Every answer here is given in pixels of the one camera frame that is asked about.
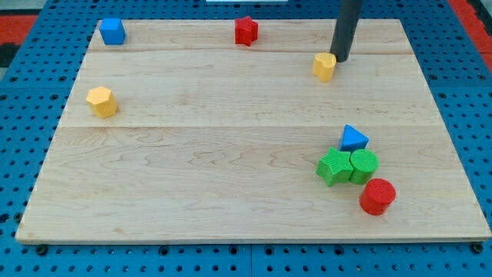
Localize black cylindrical robot arm stick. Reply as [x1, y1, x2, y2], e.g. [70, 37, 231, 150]
[330, 0, 364, 63]

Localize green star block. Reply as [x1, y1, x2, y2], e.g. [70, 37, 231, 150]
[316, 147, 353, 187]

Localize red star block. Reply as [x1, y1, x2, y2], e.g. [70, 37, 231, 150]
[234, 16, 259, 46]

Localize light wooden board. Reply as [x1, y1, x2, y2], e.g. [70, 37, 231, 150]
[16, 19, 491, 245]

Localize blue triangle block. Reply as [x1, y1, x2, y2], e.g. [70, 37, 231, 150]
[339, 124, 369, 152]

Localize yellow heart block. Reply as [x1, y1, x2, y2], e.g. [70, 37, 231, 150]
[312, 52, 337, 82]

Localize green cylinder block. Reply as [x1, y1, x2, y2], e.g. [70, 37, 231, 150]
[349, 149, 379, 185]

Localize red cylinder block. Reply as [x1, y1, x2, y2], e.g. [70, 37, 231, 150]
[359, 178, 397, 215]

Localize yellow hexagon block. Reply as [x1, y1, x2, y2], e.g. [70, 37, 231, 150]
[86, 86, 118, 118]

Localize blue cube block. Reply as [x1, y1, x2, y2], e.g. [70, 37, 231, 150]
[99, 18, 126, 45]

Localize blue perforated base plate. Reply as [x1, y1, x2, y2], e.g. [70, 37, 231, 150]
[1, 0, 491, 276]

